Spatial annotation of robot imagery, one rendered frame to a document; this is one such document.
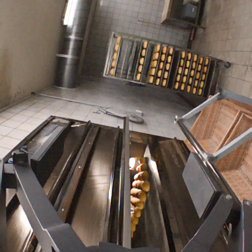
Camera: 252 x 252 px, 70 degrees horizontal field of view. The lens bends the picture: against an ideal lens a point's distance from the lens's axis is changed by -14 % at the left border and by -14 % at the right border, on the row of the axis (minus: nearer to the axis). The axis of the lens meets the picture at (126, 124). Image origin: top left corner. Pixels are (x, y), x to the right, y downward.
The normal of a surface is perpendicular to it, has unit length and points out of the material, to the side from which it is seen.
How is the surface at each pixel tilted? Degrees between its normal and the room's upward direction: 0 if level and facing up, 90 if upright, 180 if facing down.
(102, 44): 90
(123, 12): 90
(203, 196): 0
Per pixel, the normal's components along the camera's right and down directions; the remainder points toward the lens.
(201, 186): -0.98, -0.19
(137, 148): 0.00, 0.32
